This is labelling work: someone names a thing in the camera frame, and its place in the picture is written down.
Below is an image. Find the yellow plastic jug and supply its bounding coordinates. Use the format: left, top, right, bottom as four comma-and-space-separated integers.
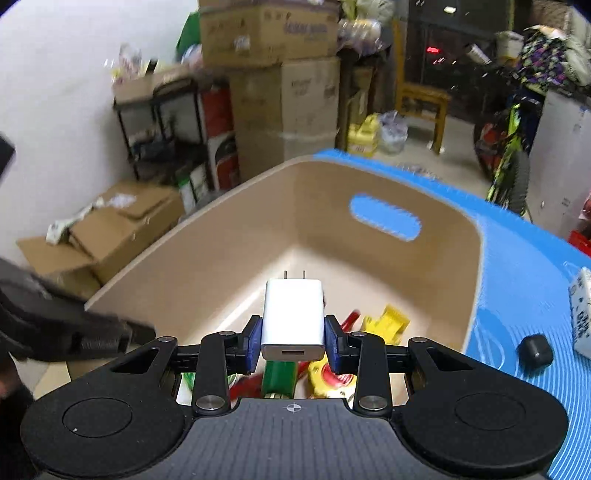
346, 114, 382, 158

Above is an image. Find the green block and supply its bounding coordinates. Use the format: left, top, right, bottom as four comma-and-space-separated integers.
261, 361, 299, 399

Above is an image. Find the small black cap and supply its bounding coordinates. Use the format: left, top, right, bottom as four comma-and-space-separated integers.
516, 333, 555, 374

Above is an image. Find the purple patterned cloth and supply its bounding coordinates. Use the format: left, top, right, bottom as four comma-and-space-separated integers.
516, 24, 570, 94

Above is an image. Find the clear plastic bag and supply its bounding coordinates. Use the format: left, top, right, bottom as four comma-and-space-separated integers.
379, 110, 410, 156

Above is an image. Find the black metal rack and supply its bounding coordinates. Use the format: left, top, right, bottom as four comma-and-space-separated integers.
112, 76, 209, 186

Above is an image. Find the white patterned tissue box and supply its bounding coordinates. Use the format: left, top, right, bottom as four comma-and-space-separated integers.
568, 267, 591, 361

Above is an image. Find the scooter with red light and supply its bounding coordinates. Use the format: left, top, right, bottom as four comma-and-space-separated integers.
418, 39, 497, 75

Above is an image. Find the open printed cardboard box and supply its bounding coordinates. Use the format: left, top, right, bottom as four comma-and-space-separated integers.
198, 0, 343, 68

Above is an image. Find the red stick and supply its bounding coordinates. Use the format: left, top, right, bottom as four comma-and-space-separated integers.
339, 309, 364, 334

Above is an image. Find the yellow toy car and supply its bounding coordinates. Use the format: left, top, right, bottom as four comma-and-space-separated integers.
360, 304, 413, 345

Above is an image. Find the black and green bicycle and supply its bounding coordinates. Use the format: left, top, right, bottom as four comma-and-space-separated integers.
472, 69, 544, 216

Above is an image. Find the yellow and red toy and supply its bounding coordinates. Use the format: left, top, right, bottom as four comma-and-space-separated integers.
307, 360, 357, 399

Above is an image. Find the white plug charger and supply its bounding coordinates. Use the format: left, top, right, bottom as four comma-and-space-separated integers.
260, 270, 327, 363

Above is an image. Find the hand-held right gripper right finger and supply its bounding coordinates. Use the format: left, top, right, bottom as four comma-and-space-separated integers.
323, 316, 477, 415

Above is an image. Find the wooden chair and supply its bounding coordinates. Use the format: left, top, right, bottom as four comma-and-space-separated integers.
394, 20, 452, 154

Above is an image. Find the large taped cardboard box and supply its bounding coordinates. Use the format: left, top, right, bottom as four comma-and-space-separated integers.
228, 56, 343, 182

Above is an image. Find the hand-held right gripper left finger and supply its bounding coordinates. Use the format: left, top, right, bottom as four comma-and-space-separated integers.
111, 315, 267, 415

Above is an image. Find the pack of plastic bottles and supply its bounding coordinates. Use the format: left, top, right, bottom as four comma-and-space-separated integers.
338, 17, 385, 50

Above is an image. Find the white chest freezer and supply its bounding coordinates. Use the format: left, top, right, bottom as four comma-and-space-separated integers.
525, 87, 591, 241

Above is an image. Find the red and white container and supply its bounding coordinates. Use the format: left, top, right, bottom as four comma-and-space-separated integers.
202, 87, 242, 191

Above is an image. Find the green bag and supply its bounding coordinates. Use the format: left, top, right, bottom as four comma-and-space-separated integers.
174, 10, 205, 66

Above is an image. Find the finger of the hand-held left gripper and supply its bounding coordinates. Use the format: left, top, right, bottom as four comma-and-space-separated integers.
0, 257, 156, 363
0, 134, 18, 181

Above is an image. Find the beige plastic basket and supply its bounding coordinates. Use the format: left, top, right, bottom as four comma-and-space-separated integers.
84, 156, 486, 412

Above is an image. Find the white bucket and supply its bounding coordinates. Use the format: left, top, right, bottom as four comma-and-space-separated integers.
495, 30, 526, 59

